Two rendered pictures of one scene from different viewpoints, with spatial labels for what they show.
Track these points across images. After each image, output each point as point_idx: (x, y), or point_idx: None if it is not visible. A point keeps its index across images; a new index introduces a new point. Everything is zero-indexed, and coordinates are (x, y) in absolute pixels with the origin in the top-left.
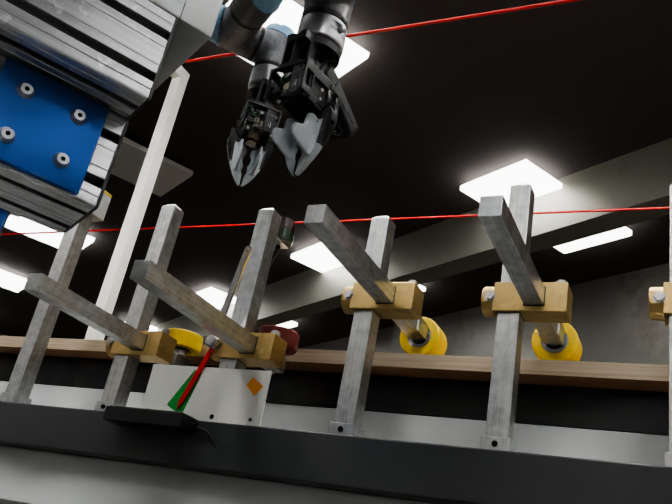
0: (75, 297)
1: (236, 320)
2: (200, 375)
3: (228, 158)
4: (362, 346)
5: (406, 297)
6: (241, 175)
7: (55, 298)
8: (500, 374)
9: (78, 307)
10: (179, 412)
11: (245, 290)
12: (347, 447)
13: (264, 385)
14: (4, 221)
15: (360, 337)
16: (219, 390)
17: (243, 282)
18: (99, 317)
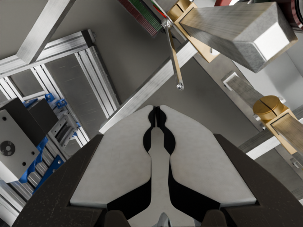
0: (48, 35)
1: (185, 29)
2: (163, 13)
3: (90, 141)
4: (249, 106)
5: (280, 143)
6: (153, 127)
7: (43, 48)
8: (283, 147)
9: (54, 29)
10: (152, 36)
11: (194, 33)
12: (222, 90)
13: (199, 55)
14: (41, 142)
15: (251, 107)
16: (176, 28)
17: (192, 29)
18: (67, 9)
